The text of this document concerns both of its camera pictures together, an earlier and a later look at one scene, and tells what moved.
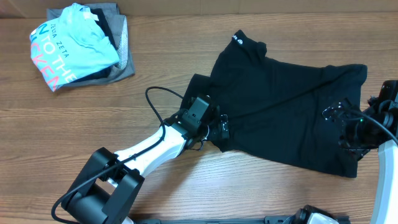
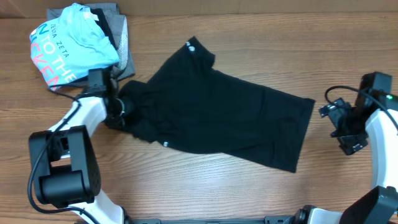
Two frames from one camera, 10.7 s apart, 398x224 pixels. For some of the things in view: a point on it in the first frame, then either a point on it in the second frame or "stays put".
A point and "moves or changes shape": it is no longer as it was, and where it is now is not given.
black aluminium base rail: (270, 219) stays put
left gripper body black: (211, 128) → (118, 114)
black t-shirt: (275, 107) moves or changes shape
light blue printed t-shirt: (71, 46) stays put
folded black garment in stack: (102, 20) stays put
